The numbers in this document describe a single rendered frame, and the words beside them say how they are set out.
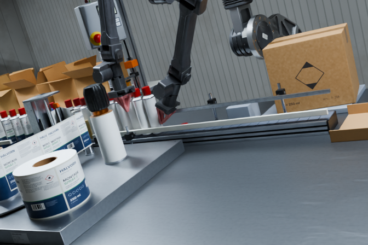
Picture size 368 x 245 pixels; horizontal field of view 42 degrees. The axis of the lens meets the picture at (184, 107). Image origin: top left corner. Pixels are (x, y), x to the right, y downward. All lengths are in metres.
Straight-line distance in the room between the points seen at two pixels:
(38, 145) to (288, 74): 0.98
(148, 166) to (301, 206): 0.63
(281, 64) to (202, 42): 3.22
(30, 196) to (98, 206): 0.20
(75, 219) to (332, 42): 1.09
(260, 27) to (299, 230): 1.22
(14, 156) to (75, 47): 4.76
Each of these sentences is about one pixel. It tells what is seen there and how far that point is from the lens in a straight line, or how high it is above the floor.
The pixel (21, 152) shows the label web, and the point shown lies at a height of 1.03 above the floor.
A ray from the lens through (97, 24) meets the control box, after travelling 2.12.
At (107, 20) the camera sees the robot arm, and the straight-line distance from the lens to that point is 1.93.
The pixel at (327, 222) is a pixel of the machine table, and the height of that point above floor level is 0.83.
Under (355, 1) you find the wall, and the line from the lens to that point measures 4.29.
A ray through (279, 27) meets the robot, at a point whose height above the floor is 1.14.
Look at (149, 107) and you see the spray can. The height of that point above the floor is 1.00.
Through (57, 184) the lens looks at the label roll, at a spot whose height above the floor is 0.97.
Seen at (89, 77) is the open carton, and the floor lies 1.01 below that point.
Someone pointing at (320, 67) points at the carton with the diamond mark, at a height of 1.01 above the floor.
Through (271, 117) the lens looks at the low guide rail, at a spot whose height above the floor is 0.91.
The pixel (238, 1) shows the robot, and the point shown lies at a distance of 2.16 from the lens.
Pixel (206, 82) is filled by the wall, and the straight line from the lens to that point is 5.19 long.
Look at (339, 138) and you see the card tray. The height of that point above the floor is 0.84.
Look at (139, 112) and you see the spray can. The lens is 2.03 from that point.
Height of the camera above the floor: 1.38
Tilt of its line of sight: 12 degrees down
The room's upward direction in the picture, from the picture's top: 16 degrees counter-clockwise
